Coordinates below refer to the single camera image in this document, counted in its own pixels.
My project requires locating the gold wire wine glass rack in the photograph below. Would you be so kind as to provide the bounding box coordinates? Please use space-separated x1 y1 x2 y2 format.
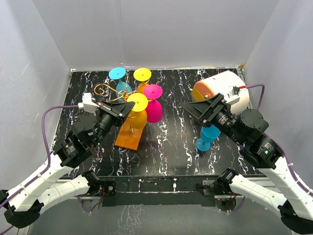
94 70 157 152

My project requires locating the yellow wine glass back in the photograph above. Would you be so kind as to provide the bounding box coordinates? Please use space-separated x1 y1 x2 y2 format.
134 68 152 94

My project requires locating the aluminium front rail frame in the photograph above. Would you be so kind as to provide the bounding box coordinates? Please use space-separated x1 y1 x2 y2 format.
78 176 245 207

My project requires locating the pink wine glass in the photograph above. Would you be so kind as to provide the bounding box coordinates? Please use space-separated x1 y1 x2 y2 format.
143 84 163 123

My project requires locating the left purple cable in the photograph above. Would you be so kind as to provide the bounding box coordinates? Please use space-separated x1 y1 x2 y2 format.
0 105 95 230

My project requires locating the white round drawer cabinet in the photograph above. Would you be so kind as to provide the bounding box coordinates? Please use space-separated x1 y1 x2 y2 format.
192 71 249 115

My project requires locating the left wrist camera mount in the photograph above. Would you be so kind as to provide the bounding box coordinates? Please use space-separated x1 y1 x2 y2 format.
78 93 99 115

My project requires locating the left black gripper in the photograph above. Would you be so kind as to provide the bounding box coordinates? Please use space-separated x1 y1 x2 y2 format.
92 100 135 148

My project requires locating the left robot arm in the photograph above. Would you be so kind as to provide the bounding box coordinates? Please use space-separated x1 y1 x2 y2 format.
0 101 135 229

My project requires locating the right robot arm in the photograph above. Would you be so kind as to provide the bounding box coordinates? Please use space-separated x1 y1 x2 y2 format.
181 94 313 235

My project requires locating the purple cable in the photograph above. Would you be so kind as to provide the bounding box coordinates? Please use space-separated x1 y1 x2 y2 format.
232 84 313 213
0 105 95 230

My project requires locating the blue wine glass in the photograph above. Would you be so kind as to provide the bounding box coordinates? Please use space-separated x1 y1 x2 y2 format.
196 125 221 152

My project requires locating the yellow wine glass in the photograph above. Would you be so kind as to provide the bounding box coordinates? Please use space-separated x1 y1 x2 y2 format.
134 68 152 94
127 93 148 129

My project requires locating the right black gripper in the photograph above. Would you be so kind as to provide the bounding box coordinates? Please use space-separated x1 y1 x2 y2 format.
180 93 244 145

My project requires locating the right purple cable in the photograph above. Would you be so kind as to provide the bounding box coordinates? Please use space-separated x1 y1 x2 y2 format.
232 84 313 213

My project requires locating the yellow wine glass front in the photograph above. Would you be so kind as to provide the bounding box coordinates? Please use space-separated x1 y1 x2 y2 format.
127 93 148 129

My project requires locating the teal wine glass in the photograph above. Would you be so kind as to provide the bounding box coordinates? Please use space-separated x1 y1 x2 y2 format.
109 67 133 103

